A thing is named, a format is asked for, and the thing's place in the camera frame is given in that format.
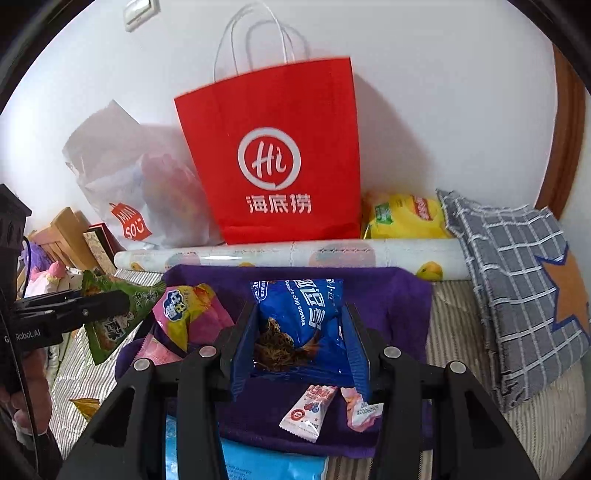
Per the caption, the yellow chip bag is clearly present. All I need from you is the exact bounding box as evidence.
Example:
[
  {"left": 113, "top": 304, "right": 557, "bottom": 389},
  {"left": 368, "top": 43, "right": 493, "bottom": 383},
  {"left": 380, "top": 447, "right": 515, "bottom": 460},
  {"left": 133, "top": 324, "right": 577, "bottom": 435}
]
[{"left": 361, "top": 193, "right": 452, "bottom": 241}]

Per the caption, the person's left hand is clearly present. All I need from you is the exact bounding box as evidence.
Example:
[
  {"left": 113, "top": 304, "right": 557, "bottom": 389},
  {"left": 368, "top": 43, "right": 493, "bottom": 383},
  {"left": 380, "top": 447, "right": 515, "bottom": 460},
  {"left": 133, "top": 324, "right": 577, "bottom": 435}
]
[{"left": 0, "top": 347, "right": 52, "bottom": 440}]

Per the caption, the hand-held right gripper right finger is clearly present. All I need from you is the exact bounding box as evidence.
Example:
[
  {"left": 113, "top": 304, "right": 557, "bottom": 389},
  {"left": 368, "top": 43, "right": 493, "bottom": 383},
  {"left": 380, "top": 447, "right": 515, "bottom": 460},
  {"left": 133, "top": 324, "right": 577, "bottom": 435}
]
[{"left": 342, "top": 302, "right": 541, "bottom": 480}]

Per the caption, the wooden headboard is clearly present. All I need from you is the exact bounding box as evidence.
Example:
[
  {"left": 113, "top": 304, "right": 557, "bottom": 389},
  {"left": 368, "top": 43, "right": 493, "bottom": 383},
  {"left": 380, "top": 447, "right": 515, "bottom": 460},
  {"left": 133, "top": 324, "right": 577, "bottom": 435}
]
[{"left": 27, "top": 207, "right": 99, "bottom": 269}]

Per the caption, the purple towel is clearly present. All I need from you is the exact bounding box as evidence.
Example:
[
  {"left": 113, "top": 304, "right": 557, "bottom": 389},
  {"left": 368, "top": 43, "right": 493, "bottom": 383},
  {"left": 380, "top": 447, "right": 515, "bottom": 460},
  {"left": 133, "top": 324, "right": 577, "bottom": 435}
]
[{"left": 115, "top": 264, "right": 435, "bottom": 459}]

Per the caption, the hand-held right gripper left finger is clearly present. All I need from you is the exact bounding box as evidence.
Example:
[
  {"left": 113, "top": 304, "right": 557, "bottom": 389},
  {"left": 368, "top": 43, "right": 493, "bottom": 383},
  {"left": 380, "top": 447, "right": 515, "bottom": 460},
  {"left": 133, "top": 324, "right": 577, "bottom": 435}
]
[{"left": 55, "top": 302, "right": 259, "bottom": 480}]

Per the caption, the green snack packet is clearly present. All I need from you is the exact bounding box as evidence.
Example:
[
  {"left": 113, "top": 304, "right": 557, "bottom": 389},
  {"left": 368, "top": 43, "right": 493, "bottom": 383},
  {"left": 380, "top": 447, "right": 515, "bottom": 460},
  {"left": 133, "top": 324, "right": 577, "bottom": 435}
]
[{"left": 82, "top": 270, "right": 167, "bottom": 366}]

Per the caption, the fruit print paper roll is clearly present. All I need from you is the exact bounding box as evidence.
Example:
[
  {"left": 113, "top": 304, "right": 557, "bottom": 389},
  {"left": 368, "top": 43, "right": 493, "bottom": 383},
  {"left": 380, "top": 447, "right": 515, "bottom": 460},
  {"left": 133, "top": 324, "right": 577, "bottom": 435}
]
[{"left": 113, "top": 239, "right": 468, "bottom": 283}]

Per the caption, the white wall light switch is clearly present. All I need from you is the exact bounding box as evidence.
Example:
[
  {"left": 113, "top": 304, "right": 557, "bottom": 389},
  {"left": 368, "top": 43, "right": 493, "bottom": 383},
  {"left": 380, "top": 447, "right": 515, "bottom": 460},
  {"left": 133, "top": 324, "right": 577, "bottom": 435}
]
[{"left": 122, "top": 0, "right": 160, "bottom": 31}]

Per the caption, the brown wooden door frame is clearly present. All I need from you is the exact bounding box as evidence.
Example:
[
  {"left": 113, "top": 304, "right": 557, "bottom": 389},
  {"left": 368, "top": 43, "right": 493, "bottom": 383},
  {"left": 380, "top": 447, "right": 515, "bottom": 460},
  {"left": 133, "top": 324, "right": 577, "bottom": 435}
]
[{"left": 533, "top": 41, "right": 588, "bottom": 222}]

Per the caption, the white plastic shopping bag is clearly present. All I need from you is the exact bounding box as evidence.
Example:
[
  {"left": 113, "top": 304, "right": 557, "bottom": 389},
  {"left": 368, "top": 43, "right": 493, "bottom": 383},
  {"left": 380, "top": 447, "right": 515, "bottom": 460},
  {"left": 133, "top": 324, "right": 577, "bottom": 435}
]
[{"left": 62, "top": 99, "right": 223, "bottom": 248}]

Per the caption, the red paper bag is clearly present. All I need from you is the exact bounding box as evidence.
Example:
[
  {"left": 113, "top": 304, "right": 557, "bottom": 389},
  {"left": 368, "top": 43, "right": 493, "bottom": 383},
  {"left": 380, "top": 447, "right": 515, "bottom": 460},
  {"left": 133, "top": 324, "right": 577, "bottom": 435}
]
[{"left": 173, "top": 0, "right": 363, "bottom": 245}]

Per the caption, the blue cookie packet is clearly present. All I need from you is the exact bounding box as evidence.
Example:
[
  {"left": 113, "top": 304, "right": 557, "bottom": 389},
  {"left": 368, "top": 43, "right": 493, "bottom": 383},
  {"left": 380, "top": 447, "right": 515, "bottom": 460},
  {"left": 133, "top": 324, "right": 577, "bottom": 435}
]
[{"left": 249, "top": 277, "right": 348, "bottom": 376}]

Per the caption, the blue tissue pack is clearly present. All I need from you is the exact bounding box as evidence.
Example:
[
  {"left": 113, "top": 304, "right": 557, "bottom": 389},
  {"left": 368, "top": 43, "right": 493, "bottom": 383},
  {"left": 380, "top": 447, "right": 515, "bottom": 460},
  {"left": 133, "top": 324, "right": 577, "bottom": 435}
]
[{"left": 165, "top": 414, "right": 329, "bottom": 480}]

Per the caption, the pink and yellow snack packet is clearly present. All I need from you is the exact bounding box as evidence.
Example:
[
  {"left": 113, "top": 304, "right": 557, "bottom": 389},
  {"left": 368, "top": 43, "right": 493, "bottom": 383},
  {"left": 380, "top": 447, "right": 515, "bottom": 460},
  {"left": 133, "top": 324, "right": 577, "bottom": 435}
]
[{"left": 152, "top": 283, "right": 235, "bottom": 352}]

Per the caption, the grey checked cloth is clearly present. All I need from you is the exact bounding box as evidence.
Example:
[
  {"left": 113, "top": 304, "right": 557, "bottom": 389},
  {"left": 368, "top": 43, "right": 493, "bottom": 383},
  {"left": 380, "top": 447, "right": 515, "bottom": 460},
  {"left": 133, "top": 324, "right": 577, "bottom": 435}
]
[{"left": 436, "top": 188, "right": 591, "bottom": 413}]

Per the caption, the patterned notebook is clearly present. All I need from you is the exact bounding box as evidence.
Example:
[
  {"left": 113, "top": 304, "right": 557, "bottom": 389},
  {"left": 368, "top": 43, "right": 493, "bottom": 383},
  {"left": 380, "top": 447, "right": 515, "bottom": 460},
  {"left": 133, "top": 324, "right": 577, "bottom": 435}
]
[{"left": 82, "top": 223, "right": 117, "bottom": 278}]

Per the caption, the grey striped quilt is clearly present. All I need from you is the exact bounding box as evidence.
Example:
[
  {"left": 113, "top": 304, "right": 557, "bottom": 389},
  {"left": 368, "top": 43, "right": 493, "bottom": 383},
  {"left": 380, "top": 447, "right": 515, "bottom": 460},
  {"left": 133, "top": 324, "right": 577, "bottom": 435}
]
[{"left": 46, "top": 268, "right": 591, "bottom": 480}]

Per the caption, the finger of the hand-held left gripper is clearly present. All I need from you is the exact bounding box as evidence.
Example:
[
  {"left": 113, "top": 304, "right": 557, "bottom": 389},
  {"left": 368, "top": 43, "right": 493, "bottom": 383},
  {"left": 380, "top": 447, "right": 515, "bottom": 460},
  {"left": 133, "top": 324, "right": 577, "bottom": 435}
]
[
  {"left": 13, "top": 288, "right": 86, "bottom": 312},
  {"left": 45, "top": 292, "right": 131, "bottom": 330}
]

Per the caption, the small white candy packet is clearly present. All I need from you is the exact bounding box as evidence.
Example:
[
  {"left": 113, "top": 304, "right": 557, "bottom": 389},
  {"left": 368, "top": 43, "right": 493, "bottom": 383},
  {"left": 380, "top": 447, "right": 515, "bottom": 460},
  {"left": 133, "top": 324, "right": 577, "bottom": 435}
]
[{"left": 278, "top": 384, "right": 339, "bottom": 444}]

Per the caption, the small pink candy packet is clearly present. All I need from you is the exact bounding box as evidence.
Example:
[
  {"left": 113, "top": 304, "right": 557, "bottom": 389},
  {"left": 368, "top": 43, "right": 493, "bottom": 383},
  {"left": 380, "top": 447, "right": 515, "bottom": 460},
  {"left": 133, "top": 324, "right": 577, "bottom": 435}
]
[{"left": 341, "top": 387, "right": 385, "bottom": 433}]

